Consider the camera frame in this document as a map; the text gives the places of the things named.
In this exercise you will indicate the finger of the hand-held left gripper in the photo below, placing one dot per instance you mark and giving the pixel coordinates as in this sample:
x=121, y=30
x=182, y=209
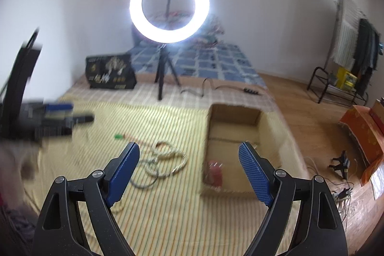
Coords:
x=60, y=124
x=57, y=107

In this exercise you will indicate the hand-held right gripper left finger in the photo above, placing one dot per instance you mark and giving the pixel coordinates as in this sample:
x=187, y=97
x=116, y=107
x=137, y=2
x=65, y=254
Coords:
x=123, y=175

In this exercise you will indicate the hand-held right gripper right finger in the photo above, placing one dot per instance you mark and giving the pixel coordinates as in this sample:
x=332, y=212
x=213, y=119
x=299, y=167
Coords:
x=255, y=175

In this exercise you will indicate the cardboard box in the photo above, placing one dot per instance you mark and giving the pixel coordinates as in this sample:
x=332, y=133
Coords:
x=234, y=133

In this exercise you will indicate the person's left hand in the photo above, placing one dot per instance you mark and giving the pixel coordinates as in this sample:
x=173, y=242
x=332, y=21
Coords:
x=15, y=160

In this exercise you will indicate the yellow striped sheet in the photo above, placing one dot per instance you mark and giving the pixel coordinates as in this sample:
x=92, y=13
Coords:
x=168, y=214

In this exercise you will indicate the checkered bed sheet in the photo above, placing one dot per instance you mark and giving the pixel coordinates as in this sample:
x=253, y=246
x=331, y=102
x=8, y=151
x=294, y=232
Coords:
x=120, y=97

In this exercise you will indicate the black printed bag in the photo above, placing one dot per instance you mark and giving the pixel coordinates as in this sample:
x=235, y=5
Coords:
x=111, y=71

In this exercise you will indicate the small black floor tripod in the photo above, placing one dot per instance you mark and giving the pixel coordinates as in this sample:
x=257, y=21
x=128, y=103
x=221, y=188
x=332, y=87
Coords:
x=340, y=164

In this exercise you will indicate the black tripod stand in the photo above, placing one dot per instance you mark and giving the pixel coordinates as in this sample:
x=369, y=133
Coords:
x=162, y=73

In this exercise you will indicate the black clothes rack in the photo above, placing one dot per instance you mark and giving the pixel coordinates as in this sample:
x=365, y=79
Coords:
x=310, y=80

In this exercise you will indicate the orange cloth covered table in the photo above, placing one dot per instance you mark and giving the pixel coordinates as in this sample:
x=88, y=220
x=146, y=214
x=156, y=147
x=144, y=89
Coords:
x=363, y=136

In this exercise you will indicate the dark patterned cloth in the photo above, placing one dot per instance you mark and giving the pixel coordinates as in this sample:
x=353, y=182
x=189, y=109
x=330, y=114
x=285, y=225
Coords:
x=12, y=229

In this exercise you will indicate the blue patterned blanket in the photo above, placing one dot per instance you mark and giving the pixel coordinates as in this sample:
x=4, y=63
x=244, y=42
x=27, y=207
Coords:
x=210, y=61

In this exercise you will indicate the yellow crate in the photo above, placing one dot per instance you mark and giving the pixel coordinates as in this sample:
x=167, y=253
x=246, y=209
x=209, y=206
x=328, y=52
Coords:
x=345, y=79

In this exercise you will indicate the red flat box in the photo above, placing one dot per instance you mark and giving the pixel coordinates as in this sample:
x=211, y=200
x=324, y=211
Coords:
x=375, y=117

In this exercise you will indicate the tan cardboard carton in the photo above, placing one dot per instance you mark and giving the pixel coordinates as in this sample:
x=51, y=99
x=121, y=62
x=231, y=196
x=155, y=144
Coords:
x=379, y=107

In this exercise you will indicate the floral quilt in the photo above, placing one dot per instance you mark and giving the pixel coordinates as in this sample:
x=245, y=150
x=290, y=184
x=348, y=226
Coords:
x=210, y=32

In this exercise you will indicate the dark hanging clothes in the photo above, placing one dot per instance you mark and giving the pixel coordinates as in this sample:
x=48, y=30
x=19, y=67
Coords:
x=366, y=55

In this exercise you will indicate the striped hanging cloth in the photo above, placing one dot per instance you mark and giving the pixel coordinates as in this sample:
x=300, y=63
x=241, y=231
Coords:
x=345, y=34

